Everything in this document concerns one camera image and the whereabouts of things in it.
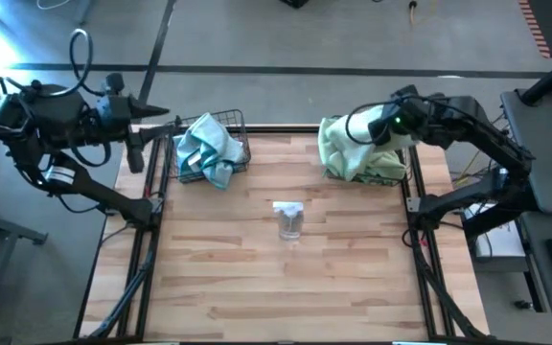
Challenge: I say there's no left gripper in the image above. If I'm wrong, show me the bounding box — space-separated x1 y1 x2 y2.
96 93 178 174

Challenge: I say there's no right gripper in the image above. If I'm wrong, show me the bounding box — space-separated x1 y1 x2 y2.
389 84 443 145

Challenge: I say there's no grey side desk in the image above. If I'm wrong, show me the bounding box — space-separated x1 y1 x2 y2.
499 88 552 333

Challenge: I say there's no grey furniture leg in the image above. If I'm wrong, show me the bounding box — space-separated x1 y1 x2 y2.
77 0 96 26

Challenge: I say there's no black slanted pole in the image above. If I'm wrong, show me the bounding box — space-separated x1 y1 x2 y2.
519 47 552 106

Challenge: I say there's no white box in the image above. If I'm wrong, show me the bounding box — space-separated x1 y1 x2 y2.
462 203 526 260

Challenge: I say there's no clear plastic cup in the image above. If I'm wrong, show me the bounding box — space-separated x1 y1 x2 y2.
271 200 305 241

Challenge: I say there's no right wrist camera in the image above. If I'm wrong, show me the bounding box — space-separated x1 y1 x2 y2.
368 107 410 148

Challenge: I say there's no black wire basket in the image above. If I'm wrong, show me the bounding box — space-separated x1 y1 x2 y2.
168 108 252 185
323 114 414 188

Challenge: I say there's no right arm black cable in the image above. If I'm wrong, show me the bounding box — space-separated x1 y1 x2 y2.
345 100 392 145

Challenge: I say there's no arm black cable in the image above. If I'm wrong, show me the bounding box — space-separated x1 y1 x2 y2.
68 28 94 97
345 100 392 145

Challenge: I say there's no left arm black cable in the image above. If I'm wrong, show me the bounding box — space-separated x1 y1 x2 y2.
68 28 94 97

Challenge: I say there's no black aluminium table frame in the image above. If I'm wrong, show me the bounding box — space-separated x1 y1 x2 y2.
74 123 488 345

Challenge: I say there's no white floor cable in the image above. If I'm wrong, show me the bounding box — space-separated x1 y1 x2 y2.
35 0 74 11

